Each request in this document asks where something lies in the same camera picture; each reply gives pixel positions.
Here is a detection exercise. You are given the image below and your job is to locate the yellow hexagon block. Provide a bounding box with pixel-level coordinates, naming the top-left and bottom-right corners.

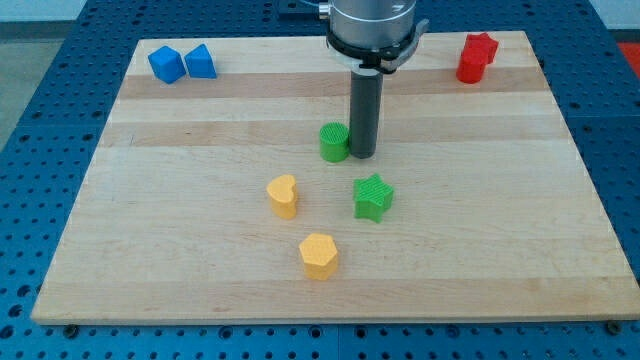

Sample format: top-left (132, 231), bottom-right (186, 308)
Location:
top-left (299, 233), bottom-right (338, 281)

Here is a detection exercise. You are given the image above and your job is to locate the wooden board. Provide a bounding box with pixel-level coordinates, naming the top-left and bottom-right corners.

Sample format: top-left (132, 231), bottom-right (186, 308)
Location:
top-left (31, 31), bottom-right (639, 325)

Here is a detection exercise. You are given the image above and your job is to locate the red star block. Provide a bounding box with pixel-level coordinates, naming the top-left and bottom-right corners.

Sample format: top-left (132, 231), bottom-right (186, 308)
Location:
top-left (464, 32), bottom-right (499, 64)

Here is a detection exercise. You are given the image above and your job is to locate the red cylinder block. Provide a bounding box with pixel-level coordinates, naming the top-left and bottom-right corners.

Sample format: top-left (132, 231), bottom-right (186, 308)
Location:
top-left (456, 48), bottom-right (489, 84)

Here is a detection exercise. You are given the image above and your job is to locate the yellow heart block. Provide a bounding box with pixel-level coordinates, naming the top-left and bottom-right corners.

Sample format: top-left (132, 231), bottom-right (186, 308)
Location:
top-left (266, 174), bottom-right (298, 220)

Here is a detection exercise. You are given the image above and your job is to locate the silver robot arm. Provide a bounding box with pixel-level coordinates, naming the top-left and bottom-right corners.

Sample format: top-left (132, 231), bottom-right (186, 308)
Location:
top-left (318, 0), bottom-right (430, 76)

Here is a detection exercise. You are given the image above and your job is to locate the green star block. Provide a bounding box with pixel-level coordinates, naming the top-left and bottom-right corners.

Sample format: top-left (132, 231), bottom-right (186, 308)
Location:
top-left (353, 173), bottom-right (394, 223)

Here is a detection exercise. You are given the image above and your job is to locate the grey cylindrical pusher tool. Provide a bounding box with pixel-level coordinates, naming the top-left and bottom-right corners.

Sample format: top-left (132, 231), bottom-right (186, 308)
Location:
top-left (349, 72), bottom-right (383, 159)

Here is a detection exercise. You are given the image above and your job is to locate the blue triangle block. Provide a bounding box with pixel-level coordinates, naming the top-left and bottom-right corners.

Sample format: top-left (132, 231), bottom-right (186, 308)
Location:
top-left (185, 44), bottom-right (217, 79)

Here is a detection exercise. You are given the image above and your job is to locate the green cylinder block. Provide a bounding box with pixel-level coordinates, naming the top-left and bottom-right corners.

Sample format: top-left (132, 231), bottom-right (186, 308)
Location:
top-left (319, 122), bottom-right (349, 163)

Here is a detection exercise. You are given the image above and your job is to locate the blue cube block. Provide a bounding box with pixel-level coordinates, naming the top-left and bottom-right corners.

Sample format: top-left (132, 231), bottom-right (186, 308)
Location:
top-left (147, 46), bottom-right (186, 84)

